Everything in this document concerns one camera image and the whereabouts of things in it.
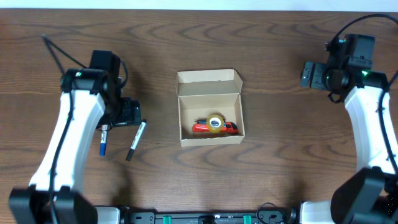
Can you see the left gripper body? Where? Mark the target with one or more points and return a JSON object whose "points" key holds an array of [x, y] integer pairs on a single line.
{"points": [[123, 110]]}

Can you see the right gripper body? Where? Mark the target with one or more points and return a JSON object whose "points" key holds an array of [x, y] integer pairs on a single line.
{"points": [[315, 79]]}

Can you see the blue capped marker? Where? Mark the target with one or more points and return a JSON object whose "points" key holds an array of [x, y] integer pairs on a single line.
{"points": [[104, 137]]}

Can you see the red black stapler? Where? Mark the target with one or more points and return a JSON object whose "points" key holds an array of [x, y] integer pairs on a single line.
{"points": [[201, 121]]}

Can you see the yellow tape roll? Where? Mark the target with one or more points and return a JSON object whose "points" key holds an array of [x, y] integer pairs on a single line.
{"points": [[215, 123]]}

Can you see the red utility knife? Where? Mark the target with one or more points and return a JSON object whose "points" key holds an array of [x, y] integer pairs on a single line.
{"points": [[229, 127]]}

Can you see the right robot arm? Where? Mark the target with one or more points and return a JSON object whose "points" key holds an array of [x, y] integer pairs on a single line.
{"points": [[370, 196]]}

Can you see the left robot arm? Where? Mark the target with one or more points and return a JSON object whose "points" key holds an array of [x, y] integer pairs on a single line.
{"points": [[91, 99]]}

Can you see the black capped marker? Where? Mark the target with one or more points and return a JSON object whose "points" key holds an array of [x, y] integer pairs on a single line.
{"points": [[136, 139]]}

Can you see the open cardboard box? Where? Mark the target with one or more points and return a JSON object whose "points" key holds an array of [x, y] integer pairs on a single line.
{"points": [[206, 95]]}

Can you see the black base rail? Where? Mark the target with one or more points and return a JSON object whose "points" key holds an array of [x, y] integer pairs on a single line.
{"points": [[266, 213]]}

